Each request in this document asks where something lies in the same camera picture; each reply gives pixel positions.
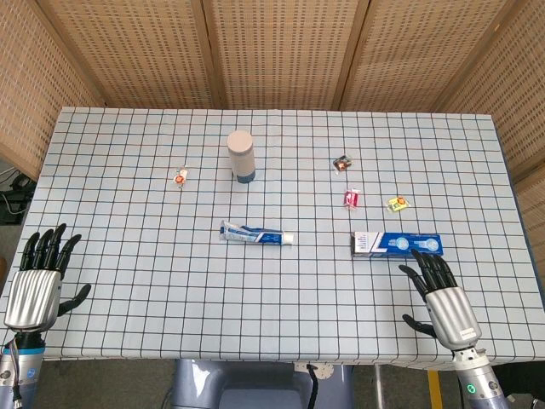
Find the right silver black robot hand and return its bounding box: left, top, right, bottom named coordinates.
left=398, top=249, right=483, bottom=351

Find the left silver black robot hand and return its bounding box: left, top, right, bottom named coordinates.
left=3, top=222, right=93, bottom=333

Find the blue white toothpaste box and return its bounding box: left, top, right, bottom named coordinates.
left=350, top=231, right=444, bottom=260

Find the blue white toothpaste tube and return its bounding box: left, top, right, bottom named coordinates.
left=219, top=220, right=295, bottom=247

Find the light blue checkered tablecloth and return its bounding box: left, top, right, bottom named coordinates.
left=0, top=106, right=545, bottom=368

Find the blue-grey robot torso base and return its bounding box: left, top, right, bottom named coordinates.
left=163, top=359, right=354, bottom=409

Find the beige cylinder bottle blue base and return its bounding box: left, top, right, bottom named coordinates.
left=226, top=130, right=256, bottom=185

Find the woven bamboo folding screen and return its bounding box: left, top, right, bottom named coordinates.
left=0, top=0, right=545, bottom=278

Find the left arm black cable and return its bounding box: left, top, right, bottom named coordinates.
left=2, top=338, right=23, bottom=408

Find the black equipment with cables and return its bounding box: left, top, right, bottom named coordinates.
left=0, top=168, right=37, bottom=227

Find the black torso cable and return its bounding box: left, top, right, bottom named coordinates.
left=307, top=364, right=322, bottom=409

